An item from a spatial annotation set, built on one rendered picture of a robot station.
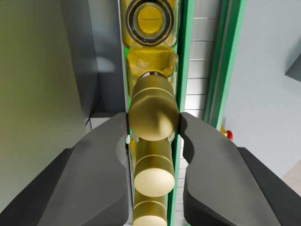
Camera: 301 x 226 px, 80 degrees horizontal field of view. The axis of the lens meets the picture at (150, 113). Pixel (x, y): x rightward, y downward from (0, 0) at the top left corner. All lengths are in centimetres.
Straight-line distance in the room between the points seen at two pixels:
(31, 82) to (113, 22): 34
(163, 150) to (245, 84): 48
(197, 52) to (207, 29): 4
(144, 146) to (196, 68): 27
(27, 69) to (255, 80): 56
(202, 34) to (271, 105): 37
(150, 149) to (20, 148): 12
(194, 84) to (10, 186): 35
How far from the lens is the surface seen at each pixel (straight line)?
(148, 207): 19
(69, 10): 41
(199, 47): 40
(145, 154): 16
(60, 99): 27
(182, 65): 32
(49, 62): 25
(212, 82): 40
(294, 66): 65
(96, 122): 47
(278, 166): 86
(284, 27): 62
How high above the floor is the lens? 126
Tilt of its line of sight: 62 degrees down
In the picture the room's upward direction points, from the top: 180 degrees counter-clockwise
